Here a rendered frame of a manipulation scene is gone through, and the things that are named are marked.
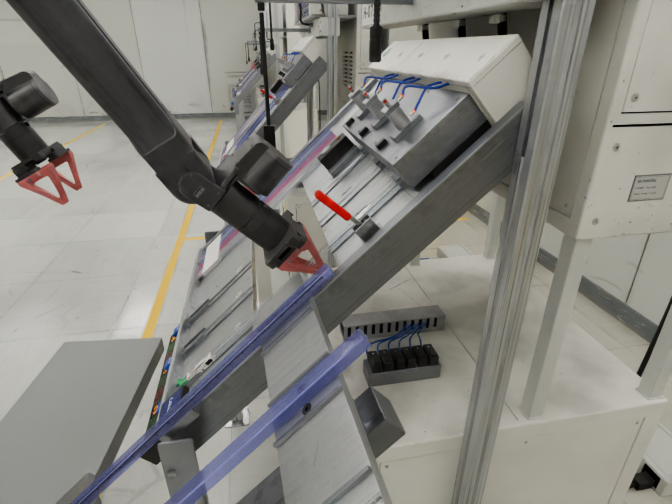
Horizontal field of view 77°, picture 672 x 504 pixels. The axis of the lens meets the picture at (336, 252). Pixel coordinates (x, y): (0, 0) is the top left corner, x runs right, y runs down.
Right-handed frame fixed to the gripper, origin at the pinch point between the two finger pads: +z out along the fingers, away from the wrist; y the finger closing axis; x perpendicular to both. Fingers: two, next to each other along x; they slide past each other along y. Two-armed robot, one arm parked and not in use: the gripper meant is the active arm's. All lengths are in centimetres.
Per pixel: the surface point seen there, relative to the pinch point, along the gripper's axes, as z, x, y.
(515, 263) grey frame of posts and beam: 14.1, -21.3, -14.5
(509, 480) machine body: 60, 9, -11
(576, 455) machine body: 68, -4, -12
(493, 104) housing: -2.3, -33.6, -8.2
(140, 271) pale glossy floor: 8, 126, 194
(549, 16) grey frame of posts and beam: -6.8, -42.8, -11.7
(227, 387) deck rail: -2.4, 20.6, -10.0
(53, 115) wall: -195, 319, 877
